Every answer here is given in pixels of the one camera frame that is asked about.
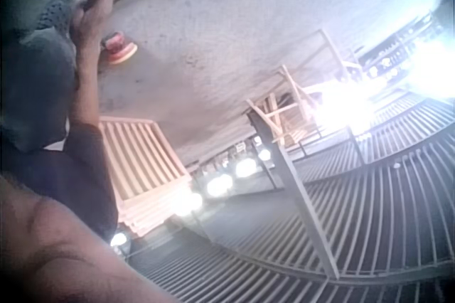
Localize stack of wooden slatted panels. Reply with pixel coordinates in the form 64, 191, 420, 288
97, 115, 200, 238

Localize person's legs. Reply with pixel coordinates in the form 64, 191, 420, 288
0, 0, 78, 153

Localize metal frame table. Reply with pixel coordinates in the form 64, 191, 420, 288
294, 28, 360, 82

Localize grey metal post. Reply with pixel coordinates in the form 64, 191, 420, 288
247, 110, 341, 280

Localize wooden chair frame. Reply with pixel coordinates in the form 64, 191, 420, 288
245, 63, 323, 148

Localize grey metal bar grille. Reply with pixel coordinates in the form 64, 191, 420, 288
120, 93, 455, 303

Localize dark storage rack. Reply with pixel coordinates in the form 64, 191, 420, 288
357, 11, 445, 82

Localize orange round sander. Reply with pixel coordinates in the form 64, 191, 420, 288
100, 31, 138, 66

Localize person's right hand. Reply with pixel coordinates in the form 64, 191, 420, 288
70, 0, 115, 46

